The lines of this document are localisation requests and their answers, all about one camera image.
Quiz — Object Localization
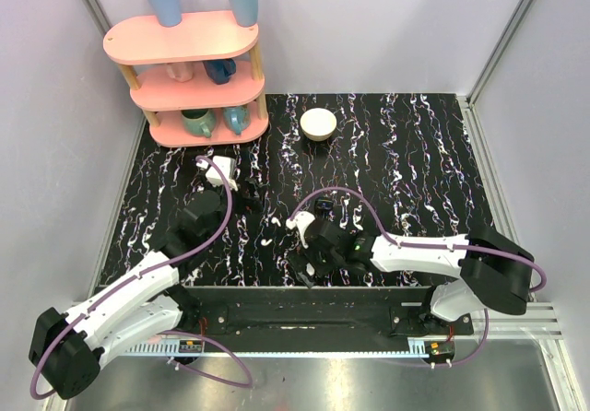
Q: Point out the black earbud charging case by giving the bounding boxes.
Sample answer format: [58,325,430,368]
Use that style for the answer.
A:
[314,197,334,215]

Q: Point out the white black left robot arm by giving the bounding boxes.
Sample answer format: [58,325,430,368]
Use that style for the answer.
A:
[29,178,233,400]

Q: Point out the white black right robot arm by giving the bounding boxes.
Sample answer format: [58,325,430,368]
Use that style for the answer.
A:
[287,212,534,335]

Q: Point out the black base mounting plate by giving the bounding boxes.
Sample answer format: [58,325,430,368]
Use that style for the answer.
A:
[187,287,474,337]

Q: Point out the blue butterfly mug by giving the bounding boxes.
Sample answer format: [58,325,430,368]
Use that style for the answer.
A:
[223,105,251,136]

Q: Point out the green ceramic mug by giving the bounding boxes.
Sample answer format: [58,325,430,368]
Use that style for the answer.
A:
[181,109,217,138]

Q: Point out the cream white bowl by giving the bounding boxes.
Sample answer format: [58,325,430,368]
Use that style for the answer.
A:
[300,108,337,142]

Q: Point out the pink three-tier shelf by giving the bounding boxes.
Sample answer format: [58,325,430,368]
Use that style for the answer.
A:
[103,10,269,148]

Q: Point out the dark blue mug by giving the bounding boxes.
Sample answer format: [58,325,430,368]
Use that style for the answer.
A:
[203,58,237,85]

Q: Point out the pink mug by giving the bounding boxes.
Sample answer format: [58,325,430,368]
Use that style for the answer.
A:
[166,62,194,83]

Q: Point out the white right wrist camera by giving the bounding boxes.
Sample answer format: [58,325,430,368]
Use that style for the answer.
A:
[286,211,315,249]

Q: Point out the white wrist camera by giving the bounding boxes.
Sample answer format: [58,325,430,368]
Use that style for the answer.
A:
[196,156,238,191]
[286,211,315,249]

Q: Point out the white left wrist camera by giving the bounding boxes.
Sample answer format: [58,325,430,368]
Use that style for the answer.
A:
[196,156,238,191]

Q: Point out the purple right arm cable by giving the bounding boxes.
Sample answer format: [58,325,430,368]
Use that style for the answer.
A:
[289,186,548,292]

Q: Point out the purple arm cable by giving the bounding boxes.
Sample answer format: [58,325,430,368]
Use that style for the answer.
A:
[29,155,234,401]
[289,186,548,292]

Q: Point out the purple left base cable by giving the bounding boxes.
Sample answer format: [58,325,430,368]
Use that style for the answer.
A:
[159,330,256,388]

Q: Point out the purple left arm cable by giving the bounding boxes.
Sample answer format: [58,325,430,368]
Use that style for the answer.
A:
[29,155,234,401]

